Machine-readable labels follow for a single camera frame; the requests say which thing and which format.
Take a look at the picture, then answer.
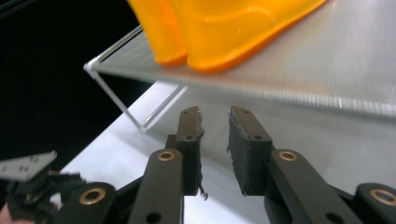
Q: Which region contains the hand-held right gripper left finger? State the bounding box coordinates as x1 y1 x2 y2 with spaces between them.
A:
175 105 205 197

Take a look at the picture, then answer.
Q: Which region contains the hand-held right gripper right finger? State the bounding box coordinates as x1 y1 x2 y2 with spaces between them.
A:
227 105 274 197

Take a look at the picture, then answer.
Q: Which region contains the clear acrylic shelf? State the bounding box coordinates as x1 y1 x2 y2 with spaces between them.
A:
82 0 396 133

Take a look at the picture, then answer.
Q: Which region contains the yellow plastic bowl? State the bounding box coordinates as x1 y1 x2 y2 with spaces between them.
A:
126 0 329 75

